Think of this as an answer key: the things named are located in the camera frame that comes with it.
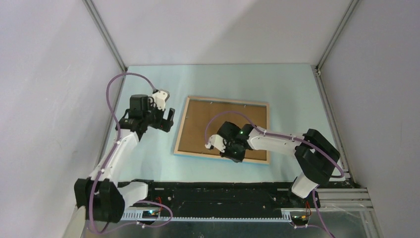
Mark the brown fibreboard backing board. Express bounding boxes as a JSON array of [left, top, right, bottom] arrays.
[[177, 100, 267, 162]]

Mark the light wooden picture frame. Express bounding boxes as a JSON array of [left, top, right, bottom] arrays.
[[173, 95, 271, 165]]

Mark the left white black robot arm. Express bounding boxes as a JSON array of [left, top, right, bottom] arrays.
[[74, 90, 175, 223]]

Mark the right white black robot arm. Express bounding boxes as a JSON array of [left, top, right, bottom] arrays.
[[205, 121, 342, 207]]

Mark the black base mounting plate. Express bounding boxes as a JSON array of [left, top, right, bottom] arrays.
[[145, 180, 320, 220]]

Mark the light blue table mat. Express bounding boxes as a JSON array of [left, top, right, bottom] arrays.
[[115, 64, 334, 182]]

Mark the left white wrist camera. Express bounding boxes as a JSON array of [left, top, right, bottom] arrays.
[[152, 89, 170, 111]]

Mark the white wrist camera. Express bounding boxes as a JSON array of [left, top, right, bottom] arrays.
[[152, 89, 170, 111], [205, 134, 227, 153]]

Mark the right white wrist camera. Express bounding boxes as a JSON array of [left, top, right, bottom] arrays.
[[205, 134, 227, 153]]

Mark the right aluminium corner post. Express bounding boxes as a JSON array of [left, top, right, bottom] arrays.
[[315, 0, 361, 75]]

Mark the aluminium corner post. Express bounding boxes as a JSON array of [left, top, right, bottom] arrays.
[[82, 0, 128, 72], [315, 0, 361, 75]]

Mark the aluminium rail frame front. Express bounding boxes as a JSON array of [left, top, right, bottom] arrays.
[[93, 181, 373, 223]]

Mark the left aluminium corner post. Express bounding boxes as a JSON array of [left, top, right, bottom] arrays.
[[82, 0, 128, 72]]

